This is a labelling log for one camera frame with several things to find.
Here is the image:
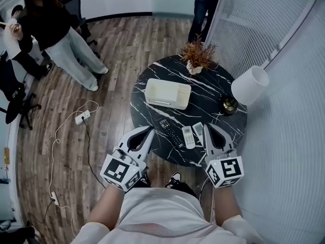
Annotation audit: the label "white shade table lamp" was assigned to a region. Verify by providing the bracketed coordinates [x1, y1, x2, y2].
[221, 65, 270, 116]

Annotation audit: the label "white remote control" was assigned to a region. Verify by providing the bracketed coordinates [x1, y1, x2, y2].
[181, 126, 197, 150]
[192, 122, 205, 139]

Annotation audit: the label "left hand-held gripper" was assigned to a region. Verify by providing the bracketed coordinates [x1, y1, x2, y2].
[100, 125, 155, 192]

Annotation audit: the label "white storage box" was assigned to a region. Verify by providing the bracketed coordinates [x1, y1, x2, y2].
[144, 78, 192, 110]

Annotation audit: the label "thin black floor cable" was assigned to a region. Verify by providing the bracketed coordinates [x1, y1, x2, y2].
[26, 199, 55, 225]

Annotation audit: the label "large white power strip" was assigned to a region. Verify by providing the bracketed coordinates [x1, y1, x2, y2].
[75, 110, 92, 125]

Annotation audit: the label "person's left forearm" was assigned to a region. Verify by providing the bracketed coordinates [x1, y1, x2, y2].
[86, 187, 126, 230]

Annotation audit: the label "black bag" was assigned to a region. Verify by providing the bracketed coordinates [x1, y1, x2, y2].
[0, 220, 41, 244]

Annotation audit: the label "white power strip with cable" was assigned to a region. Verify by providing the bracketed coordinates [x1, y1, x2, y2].
[48, 100, 100, 194]

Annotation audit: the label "short white power cable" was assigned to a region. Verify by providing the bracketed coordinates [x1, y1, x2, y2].
[57, 203, 77, 237]

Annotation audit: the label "round black marble table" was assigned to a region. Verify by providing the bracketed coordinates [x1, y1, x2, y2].
[129, 54, 248, 167]

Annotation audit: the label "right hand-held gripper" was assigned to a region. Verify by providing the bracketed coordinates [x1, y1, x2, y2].
[202, 123, 244, 189]

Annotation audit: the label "person's right forearm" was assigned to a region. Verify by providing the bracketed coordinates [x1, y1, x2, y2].
[214, 184, 242, 226]

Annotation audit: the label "person's right shoe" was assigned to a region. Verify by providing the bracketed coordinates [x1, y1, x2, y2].
[165, 171, 182, 189]

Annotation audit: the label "person's white shirt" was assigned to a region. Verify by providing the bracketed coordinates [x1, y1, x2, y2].
[75, 187, 265, 244]

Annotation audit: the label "person's left shoe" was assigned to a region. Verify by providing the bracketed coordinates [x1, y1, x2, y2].
[138, 173, 150, 188]

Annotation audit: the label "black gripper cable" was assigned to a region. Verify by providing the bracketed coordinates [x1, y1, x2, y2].
[199, 179, 211, 205]

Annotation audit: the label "person's shoe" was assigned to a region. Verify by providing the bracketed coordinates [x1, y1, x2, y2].
[165, 171, 182, 189]
[138, 173, 150, 188]

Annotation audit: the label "black remote control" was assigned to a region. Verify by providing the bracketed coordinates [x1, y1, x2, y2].
[159, 119, 184, 147]

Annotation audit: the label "orange dried plant in vase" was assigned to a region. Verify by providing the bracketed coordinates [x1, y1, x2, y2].
[180, 34, 218, 75]

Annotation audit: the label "person's black shorts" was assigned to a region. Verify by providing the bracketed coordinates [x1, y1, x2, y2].
[132, 179, 198, 199]

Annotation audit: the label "black power cable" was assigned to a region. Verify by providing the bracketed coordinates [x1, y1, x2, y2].
[82, 117, 106, 189]

